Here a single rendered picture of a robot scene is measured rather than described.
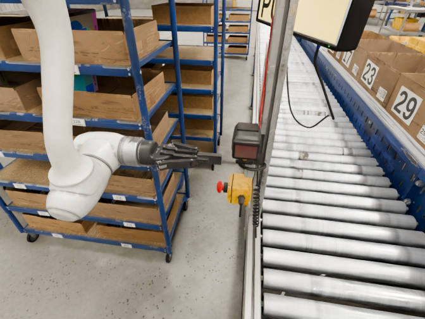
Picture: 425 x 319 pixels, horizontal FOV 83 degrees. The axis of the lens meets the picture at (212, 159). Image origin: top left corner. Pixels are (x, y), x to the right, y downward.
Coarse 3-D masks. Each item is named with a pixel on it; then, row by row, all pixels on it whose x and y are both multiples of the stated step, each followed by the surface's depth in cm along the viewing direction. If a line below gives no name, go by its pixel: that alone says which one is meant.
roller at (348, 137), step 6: (276, 132) 123; (282, 132) 123; (288, 132) 122; (294, 132) 122; (300, 132) 122; (306, 132) 122; (312, 132) 122; (318, 132) 122; (318, 138) 120; (324, 138) 120; (330, 138) 120; (336, 138) 119; (342, 138) 119; (348, 138) 119; (354, 138) 118; (360, 138) 118
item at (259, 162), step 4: (264, 136) 61; (260, 152) 64; (260, 156) 62; (260, 160) 61; (240, 164) 58; (256, 164) 60; (260, 164) 60; (264, 164) 59; (244, 168) 56; (248, 168) 56; (252, 168) 56; (256, 168) 56; (260, 168) 56; (264, 168) 57
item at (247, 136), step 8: (240, 128) 55; (248, 128) 55; (256, 128) 56; (240, 136) 53; (248, 136) 53; (256, 136) 53; (232, 144) 54; (240, 144) 51; (248, 144) 51; (256, 144) 51; (232, 152) 53; (240, 152) 52; (248, 152) 52; (256, 152) 51; (240, 160) 60; (248, 160) 59; (256, 160) 53
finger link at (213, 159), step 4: (200, 156) 69; (204, 156) 69; (208, 156) 69; (212, 156) 68; (216, 156) 68; (220, 156) 68; (212, 160) 69; (216, 160) 69; (220, 160) 69; (212, 164) 70; (216, 164) 70; (220, 164) 70
